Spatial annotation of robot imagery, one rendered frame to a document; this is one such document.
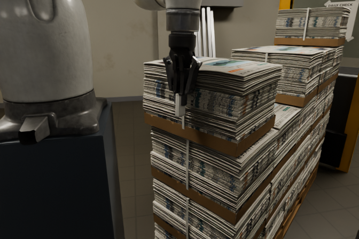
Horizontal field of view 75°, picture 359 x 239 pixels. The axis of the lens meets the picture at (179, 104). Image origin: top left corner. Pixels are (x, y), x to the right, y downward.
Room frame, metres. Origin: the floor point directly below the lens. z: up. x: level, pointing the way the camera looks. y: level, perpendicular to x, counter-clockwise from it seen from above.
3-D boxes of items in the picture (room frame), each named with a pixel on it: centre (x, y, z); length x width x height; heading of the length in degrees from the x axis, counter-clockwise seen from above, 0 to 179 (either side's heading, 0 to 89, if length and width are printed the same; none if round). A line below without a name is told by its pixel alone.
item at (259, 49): (1.21, -0.50, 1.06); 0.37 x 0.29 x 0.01; 50
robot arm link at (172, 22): (0.66, -0.01, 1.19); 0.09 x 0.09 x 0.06
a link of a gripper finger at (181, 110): (0.65, -0.01, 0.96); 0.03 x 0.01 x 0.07; 139
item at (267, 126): (0.71, -0.19, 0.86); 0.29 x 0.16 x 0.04; 139
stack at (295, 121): (1.11, -0.41, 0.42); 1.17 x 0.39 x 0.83; 139
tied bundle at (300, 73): (1.21, -0.50, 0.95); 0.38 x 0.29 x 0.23; 50
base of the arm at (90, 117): (0.42, 0.24, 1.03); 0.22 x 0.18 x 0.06; 11
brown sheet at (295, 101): (1.21, -0.50, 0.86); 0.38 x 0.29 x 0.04; 50
